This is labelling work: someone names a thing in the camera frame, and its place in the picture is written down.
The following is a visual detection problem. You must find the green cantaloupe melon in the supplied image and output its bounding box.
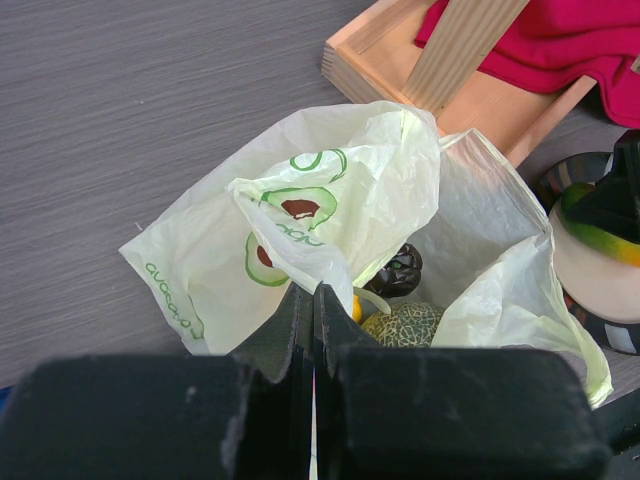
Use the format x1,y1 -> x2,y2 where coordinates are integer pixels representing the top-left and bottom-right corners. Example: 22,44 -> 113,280
361,302 -> 445,348

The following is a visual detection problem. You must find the green mango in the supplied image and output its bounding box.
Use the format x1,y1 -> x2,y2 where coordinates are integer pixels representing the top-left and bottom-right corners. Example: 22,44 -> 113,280
558,183 -> 639,267

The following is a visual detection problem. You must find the green avocado plastic bag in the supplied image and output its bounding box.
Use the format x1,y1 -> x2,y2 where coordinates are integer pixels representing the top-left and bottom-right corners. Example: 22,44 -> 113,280
120,101 -> 613,406

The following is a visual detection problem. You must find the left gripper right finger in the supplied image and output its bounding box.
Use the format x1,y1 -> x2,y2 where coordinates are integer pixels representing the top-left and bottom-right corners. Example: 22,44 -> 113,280
313,283 -> 381,375

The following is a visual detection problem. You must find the black fruit plate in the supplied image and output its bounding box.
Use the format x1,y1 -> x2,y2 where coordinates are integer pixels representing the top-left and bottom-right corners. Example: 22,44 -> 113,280
534,152 -> 639,356

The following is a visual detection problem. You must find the wooden clothes rack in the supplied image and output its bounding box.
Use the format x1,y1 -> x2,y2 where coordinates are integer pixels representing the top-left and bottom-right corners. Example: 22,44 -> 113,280
322,0 -> 595,166

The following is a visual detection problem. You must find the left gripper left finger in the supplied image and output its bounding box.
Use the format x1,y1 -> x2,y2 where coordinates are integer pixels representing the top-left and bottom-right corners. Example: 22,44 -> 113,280
232,283 -> 313,384

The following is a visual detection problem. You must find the red t-shirt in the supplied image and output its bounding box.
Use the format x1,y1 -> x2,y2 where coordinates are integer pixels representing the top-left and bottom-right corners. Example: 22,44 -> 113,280
413,0 -> 640,130

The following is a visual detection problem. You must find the dark purple fruit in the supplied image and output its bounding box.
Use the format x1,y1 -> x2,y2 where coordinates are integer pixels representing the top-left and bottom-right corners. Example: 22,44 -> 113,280
364,243 -> 423,299

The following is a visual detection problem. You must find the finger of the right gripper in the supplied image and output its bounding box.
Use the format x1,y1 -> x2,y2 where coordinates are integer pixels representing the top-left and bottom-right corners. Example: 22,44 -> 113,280
572,138 -> 639,235

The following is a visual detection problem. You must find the yellow bell pepper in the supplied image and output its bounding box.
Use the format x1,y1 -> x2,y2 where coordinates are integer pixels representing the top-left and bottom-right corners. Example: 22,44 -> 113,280
352,295 -> 363,324

